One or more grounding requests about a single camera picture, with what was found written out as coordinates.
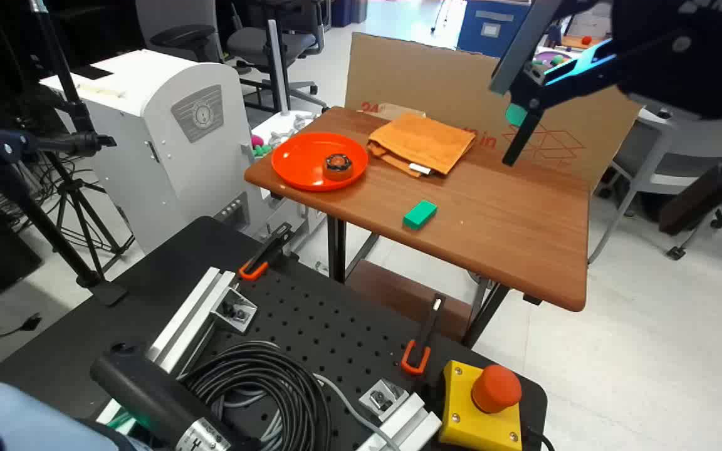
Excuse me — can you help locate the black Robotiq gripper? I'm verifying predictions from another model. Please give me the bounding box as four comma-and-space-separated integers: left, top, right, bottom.
486, 0, 722, 168

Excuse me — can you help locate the orange folded towel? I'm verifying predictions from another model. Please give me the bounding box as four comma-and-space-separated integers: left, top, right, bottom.
366, 114, 479, 180

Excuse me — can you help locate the blue bin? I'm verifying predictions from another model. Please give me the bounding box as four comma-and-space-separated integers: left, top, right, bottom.
453, 0, 541, 61

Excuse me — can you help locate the brown cardboard sheet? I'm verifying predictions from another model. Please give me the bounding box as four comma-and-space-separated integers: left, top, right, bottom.
343, 30, 643, 202

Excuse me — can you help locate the white office chair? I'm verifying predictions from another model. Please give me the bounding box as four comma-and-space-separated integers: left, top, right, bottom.
585, 98, 722, 265

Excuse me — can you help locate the brown wooden table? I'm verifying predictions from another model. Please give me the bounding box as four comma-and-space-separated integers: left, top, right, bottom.
242, 106, 592, 352

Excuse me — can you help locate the green rectangular block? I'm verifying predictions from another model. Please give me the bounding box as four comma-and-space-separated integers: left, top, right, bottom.
402, 198, 442, 233

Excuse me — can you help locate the small brown round object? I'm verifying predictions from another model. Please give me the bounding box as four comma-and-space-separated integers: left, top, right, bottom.
324, 151, 356, 180

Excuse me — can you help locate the orange round plate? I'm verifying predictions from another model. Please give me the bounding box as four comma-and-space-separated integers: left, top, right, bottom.
267, 131, 371, 197

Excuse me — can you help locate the grey metal pole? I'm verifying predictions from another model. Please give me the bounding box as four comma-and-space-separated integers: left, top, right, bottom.
262, 17, 296, 116

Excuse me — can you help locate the white clear container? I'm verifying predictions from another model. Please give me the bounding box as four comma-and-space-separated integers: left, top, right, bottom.
247, 108, 319, 162

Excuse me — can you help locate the dark office chair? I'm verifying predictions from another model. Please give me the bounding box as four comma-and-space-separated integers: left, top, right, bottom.
224, 0, 331, 114

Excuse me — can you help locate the orange black clamp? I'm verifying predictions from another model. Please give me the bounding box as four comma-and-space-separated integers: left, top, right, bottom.
399, 294, 448, 378
236, 222, 296, 283

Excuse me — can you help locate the black perforated base board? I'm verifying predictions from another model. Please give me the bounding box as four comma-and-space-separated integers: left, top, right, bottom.
0, 213, 549, 451

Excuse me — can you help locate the yellow emergency stop button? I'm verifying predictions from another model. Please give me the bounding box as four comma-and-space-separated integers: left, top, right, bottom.
437, 359, 526, 451

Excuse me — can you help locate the grey backed office chair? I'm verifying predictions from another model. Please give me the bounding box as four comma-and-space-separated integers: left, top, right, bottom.
132, 0, 230, 65

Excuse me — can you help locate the white machine cabinet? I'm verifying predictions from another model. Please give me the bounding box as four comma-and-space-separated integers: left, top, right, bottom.
41, 49, 311, 255

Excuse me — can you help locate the black tripod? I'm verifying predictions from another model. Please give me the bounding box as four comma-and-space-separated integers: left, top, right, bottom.
0, 0, 140, 291

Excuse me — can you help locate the black cylinder with silver end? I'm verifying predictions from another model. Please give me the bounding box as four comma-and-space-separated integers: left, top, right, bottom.
88, 344, 236, 451

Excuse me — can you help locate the pale blue rounded object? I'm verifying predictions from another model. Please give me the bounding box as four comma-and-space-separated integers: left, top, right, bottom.
0, 378, 131, 451

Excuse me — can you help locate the small metal corner bracket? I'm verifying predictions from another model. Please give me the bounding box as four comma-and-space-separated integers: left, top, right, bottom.
212, 291, 261, 337
356, 378, 412, 422

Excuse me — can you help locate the short aluminium extrusion rail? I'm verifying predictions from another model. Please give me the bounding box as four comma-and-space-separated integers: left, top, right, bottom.
354, 391, 445, 451

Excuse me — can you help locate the thin grey cable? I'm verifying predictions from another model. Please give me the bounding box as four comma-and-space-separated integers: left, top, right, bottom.
309, 372, 405, 451

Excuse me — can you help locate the coiled black cable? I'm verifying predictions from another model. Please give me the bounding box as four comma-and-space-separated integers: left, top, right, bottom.
178, 342, 331, 451

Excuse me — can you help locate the long aluminium extrusion rail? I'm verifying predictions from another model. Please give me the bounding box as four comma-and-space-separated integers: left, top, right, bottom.
96, 265, 241, 432

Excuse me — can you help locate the black camera boom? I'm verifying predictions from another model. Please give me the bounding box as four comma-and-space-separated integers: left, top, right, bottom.
0, 126, 120, 167

